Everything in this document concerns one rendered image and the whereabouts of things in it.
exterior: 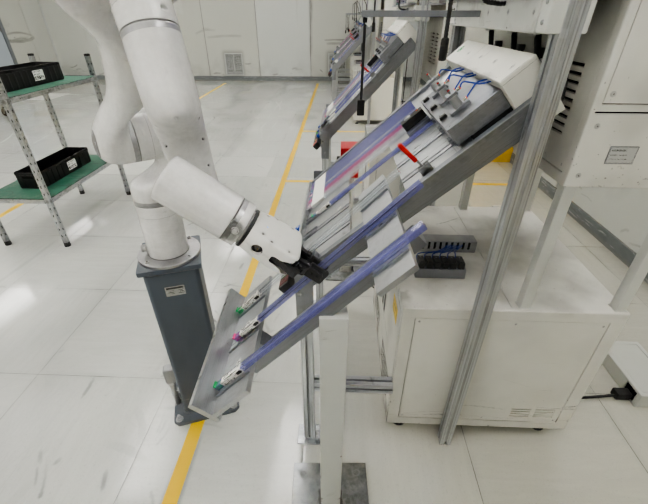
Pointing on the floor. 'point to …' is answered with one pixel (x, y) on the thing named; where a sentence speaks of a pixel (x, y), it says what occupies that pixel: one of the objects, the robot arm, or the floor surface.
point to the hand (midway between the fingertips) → (316, 269)
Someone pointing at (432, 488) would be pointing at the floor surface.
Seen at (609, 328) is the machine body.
